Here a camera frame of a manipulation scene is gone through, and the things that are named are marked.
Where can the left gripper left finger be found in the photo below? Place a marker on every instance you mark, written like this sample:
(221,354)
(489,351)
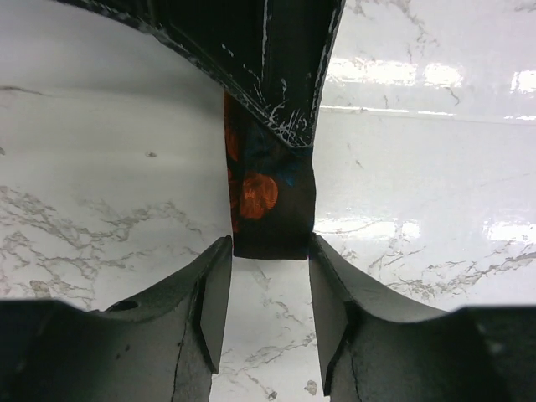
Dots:
(162,344)

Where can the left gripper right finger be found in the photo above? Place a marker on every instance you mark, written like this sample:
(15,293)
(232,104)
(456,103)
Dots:
(375,344)

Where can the black orange floral tie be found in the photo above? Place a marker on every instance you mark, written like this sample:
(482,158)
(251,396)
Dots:
(271,59)

